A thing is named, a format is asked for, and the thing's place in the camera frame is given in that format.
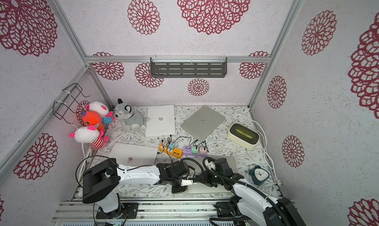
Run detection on black charger cable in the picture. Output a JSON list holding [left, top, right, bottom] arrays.
[[167, 135, 184, 164]]

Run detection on teal charger plug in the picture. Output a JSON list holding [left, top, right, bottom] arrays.
[[168, 143, 175, 150]]

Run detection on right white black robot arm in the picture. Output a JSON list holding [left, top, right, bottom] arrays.
[[202, 157, 306, 226]]

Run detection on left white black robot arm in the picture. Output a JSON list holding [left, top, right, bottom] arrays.
[[80, 158, 203, 219]]

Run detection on silver apple laptop front right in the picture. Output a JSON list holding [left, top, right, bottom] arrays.
[[187, 156, 237, 194]]

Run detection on pink charger on purple strip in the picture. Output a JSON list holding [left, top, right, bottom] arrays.
[[199, 147, 207, 155]]

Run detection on green charger plug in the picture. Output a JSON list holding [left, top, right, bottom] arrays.
[[191, 147, 198, 154]]

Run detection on white laptop front left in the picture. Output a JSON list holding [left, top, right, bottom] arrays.
[[108, 143, 158, 167]]

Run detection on silver laptop rear right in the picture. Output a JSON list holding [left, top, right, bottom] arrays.
[[180, 106, 226, 142]]

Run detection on white laptop with red logo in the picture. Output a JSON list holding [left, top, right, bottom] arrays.
[[146, 105, 175, 137]]

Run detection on orange power strip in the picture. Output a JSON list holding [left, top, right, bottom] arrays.
[[159, 145, 183, 159]]

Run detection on purple power strip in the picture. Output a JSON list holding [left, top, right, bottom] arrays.
[[183, 146, 208, 157]]

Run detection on teal alarm clock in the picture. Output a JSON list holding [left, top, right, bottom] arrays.
[[249, 165, 270, 186]]

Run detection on cream box with green display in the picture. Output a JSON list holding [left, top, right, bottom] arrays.
[[227, 123, 261, 150]]

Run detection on grey husky plush toy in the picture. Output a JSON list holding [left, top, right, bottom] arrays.
[[114, 98, 149, 131]]

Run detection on white plush striped legs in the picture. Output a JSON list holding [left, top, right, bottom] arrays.
[[69, 125, 109, 150]]

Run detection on red fox plush toy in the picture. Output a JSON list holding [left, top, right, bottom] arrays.
[[81, 111, 105, 131]]

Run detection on white pink plush upper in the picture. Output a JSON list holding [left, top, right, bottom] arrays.
[[85, 101, 113, 118]]

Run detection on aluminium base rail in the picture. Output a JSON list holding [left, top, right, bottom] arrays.
[[50, 198, 228, 226]]

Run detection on white power cable right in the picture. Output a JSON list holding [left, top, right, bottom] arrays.
[[222, 113, 282, 187]]

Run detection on white power cable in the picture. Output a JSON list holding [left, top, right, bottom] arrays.
[[222, 113, 282, 187], [79, 132, 160, 179]]

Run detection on white power cable left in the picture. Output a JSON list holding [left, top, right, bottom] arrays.
[[79, 132, 160, 179]]

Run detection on grey metal wall shelf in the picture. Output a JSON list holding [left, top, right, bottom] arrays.
[[150, 57, 228, 78]]

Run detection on black wire wall basket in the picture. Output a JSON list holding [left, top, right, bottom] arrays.
[[52, 83, 89, 125]]

